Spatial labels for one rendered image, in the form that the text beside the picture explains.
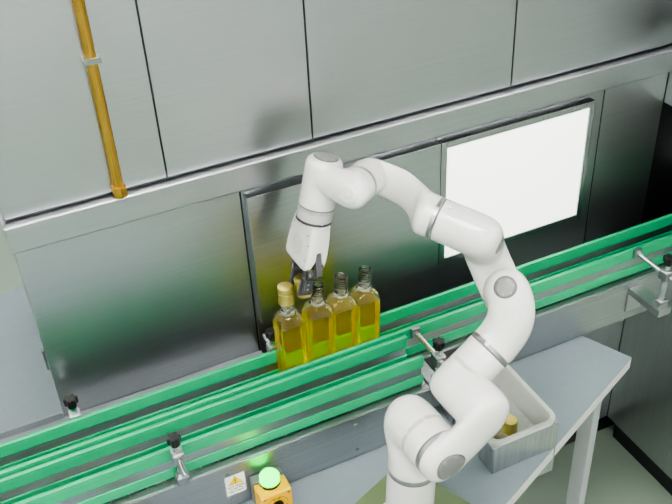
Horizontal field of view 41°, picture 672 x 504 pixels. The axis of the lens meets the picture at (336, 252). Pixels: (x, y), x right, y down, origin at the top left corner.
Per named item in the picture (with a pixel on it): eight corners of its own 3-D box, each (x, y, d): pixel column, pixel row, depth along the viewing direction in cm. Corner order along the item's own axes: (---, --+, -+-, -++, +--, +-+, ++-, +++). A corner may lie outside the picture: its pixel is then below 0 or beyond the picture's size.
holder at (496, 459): (488, 373, 225) (489, 349, 220) (555, 447, 204) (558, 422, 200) (428, 396, 219) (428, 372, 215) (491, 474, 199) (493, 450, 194)
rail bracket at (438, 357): (419, 351, 213) (420, 310, 205) (457, 396, 200) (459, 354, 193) (408, 355, 212) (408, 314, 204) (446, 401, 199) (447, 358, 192)
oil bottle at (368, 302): (368, 349, 215) (370, 276, 203) (379, 363, 210) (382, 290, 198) (347, 356, 213) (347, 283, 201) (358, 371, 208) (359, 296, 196)
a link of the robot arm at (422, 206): (425, 246, 171) (326, 204, 176) (445, 222, 182) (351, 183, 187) (439, 207, 167) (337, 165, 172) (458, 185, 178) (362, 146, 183)
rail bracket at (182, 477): (190, 473, 187) (181, 428, 179) (201, 499, 181) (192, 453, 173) (171, 480, 185) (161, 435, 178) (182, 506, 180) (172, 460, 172)
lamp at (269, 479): (275, 470, 193) (274, 461, 191) (283, 485, 190) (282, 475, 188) (256, 478, 191) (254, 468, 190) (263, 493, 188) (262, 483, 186)
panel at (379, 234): (573, 212, 240) (588, 95, 220) (580, 218, 238) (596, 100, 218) (257, 316, 211) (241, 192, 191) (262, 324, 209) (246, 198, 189)
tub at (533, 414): (500, 384, 221) (503, 357, 216) (557, 446, 204) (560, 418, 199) (439, 408, 215) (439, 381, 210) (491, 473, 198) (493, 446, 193)
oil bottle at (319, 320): (324, 364, 211) (323, 291, 199) (334, 379, 207) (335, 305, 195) (302, 371, 209) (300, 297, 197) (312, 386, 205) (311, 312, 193)
